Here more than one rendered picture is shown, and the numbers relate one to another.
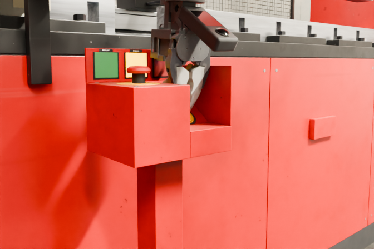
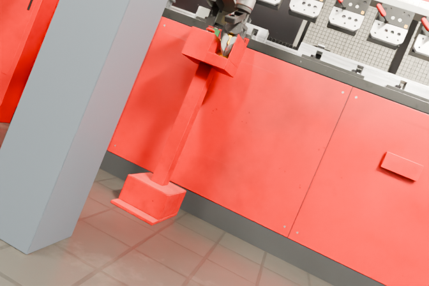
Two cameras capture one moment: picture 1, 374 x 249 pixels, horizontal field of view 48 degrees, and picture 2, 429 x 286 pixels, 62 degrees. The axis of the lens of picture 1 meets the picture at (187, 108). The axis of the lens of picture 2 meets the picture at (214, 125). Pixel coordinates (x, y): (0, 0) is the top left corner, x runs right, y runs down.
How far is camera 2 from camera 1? 1.32 m
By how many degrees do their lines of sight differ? 55
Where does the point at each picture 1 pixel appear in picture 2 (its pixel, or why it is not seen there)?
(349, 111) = not seen: outside the picture
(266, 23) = (387, 77)
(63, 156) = not seen: hidden behind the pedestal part
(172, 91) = (205, 33)
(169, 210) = (196, 87)
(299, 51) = (389, 94)
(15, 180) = (179, 73)
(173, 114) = (203, 41)
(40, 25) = (210, 21)
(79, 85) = not seen: hidden behind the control
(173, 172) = (204, 73)
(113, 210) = (209, 110)
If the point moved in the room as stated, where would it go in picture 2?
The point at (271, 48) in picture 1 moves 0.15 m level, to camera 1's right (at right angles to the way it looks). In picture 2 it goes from (356, 80) to (387, 86)
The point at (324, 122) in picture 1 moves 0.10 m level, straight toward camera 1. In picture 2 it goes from (401, 161) to (383, 152)
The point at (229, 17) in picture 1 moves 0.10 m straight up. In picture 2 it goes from (348, 62) to (356, 42)
